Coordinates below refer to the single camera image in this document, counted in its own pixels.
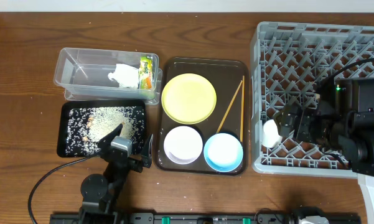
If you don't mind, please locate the right wooden chopstick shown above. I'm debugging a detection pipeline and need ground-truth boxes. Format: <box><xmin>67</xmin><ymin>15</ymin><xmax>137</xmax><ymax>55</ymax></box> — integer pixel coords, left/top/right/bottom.
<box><xmin>240</xmin><ymin>75</ymin><xmax>245</xmax><ymax>143</ymax></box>

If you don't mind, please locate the left wooden chopstick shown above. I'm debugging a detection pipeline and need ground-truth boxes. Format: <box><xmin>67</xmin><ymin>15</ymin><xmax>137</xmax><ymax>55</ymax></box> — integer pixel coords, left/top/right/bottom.
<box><xmin>216</xmin><ymin>80</ymin><xmax>243</xmax><ymax>134</ymax></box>

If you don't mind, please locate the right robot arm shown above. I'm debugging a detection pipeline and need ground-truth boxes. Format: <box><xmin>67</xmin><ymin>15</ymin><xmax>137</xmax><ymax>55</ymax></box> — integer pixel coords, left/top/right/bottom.
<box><xmin>273</xmin><ymin>78</ymin><xmax>374</xmax><ymax>223</ymax></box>

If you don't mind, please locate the clear plastic bin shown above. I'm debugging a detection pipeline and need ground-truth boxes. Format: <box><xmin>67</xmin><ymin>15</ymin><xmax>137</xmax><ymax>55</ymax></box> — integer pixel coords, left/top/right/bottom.
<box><xmin>54</xmin><ymin>47</ymin><xmax>162</xmax><ymax>105</ymax></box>

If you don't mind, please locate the green snack wrapper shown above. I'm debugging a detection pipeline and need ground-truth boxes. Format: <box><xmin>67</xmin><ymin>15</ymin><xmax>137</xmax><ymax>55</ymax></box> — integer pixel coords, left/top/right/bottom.
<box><xmin>138</xmin><ymin>56</ymin><xmax>152</xmax><ymax>90</ymax></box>

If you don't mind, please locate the blue bowl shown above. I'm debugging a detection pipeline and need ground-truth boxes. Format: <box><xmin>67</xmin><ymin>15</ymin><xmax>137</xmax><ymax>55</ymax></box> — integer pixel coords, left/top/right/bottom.
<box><xmin>203</xmin><ymin>133</ymin><xmax>244</xmax><ymax>172</ymax></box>

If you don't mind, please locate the spilled rice pile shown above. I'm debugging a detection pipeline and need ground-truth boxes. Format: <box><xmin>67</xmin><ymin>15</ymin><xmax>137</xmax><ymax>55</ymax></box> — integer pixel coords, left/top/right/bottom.
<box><xmin>62</xmin><ymin>106</ymin><xmax>146</xmax><ymax>157</ymax></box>

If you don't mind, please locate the brown serving tray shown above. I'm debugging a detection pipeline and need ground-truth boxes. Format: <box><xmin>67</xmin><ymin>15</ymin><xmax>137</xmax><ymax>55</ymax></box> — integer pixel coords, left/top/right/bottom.
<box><xmin>153</xmin><ymin>57</ymin><xmax>249</xmax><ymax>175</ymax></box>

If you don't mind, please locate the black waste tray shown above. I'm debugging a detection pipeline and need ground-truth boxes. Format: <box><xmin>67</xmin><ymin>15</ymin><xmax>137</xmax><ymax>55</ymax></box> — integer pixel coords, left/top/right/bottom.
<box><xmin>57</xmin><ymin>100</ymin><xmax>147</xmax><ymax>157</ymax></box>

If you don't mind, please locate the white tissue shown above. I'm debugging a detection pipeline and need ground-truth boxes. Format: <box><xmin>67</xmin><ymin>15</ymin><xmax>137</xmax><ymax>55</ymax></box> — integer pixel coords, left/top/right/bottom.
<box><xmin>108</xmin><ymin>63</ymin><xmax>139</xmax><ymax>89</ymax></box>

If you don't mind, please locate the white cup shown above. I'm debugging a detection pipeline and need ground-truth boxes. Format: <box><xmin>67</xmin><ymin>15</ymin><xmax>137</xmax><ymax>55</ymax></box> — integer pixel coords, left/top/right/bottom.
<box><xmin>261</xmin><ymin>119</ymin><xmax>282</xmax><ymax>148</ymax></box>

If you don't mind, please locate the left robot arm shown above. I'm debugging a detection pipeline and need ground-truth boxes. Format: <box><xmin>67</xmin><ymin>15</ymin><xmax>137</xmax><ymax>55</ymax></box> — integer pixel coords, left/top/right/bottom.
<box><xmin>77</xmin><ymin>124</ymin><xmax>153</xmax><ymax>224</ymax></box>

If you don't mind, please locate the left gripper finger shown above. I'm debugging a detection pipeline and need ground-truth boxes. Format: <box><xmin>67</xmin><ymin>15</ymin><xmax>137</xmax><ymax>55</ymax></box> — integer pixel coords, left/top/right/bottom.
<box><xmin>141</xmin><ymin>134</ymin><xmax>153</xmax><ymax>168</ymax></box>
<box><xmin>97</xmin><ymin>124</ymin><xmax>123</xmax><ymax>151</ymax></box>

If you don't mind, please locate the grey dishwasher rack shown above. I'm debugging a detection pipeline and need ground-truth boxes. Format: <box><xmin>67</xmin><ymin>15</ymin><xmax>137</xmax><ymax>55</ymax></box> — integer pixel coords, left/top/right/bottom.
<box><xmin>250</xmin><ymin>22</ymin><xmax>374</xmax><ymax>179</ymax></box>

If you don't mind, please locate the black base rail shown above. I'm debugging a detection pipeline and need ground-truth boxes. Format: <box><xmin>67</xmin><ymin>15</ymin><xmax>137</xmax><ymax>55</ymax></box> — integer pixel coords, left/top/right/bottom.
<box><xmin>49</xmin><ymin>207</ymin><xmax>362</xmax><ymax>224</ymax></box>

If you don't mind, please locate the white bowl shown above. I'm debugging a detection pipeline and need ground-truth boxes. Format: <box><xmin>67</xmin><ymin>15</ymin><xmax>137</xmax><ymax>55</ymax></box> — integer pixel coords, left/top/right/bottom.
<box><xmin>163</xmin><ymin>126</ymin><xmax>203</xmax><ymax>165</ymax></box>

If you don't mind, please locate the wooden chopstick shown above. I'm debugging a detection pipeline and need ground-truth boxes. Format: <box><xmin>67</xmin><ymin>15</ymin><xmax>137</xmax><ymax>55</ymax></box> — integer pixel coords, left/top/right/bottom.
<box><xmin>240</xmin><ymin>75</ymin><xmax>245</xmax><ymax>143</ymax></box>
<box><xmin>216</xmin><ymin>80</ymin><xmax>243</xmax><ymax>134</ymax></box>

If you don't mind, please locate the yellow plate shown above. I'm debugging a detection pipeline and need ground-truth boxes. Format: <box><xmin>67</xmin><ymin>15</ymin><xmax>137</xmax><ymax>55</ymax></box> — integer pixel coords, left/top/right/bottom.
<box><xmin>161</xmin><ymin>73</ymin><xmax>217</xmax><ymax>124</ymax></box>

